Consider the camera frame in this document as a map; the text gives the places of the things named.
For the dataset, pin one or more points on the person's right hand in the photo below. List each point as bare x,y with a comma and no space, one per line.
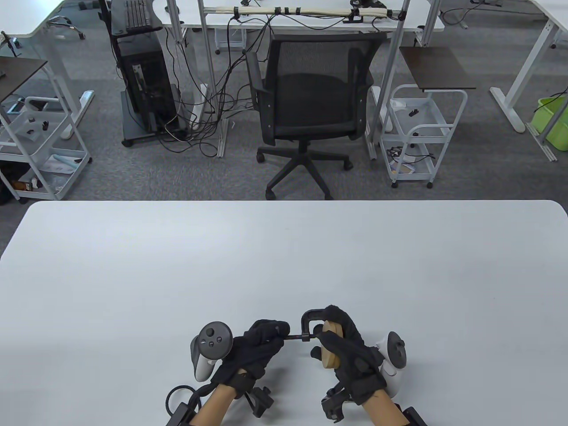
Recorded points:
359,359

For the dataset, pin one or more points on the person's left hand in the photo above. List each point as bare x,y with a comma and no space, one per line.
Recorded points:
248,355

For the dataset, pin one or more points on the round wooden disc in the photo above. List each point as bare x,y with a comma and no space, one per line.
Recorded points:
341,330
328,357

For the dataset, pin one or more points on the black metal clamp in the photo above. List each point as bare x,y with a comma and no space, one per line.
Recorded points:
305,324

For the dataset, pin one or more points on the person's left forearm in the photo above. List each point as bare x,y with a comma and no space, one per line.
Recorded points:
215,408

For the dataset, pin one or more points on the person's right forearm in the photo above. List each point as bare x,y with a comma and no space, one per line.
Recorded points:
381,412

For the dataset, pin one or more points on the white and black controller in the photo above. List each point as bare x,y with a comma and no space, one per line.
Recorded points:
215,339
395,350

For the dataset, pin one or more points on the black wrist sensor box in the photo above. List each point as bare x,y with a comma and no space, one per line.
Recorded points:
182,417
415,419

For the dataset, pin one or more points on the white power strip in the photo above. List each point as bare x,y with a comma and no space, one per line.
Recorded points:
198,111

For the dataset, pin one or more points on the black mesh office chair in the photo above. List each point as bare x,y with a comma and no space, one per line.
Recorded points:
310,102

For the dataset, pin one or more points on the black computer tower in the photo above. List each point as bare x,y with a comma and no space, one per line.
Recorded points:
151,88

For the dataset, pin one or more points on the brown side table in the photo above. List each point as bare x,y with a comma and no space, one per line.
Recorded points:
17,75
437,69

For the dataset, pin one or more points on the green plastic bin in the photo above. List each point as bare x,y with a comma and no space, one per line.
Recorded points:
554,122

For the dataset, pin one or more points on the white rolling cabinet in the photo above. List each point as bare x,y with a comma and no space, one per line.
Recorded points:
230,41

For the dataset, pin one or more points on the white desk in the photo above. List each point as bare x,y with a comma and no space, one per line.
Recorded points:
529,66
26,17
310,24

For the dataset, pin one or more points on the black keyboard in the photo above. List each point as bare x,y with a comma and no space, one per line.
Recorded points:
135,13

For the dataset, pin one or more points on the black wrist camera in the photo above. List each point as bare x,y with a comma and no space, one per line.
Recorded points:
262,401
333,406

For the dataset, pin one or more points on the aluminium floor rail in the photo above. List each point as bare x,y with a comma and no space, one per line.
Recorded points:
543,143

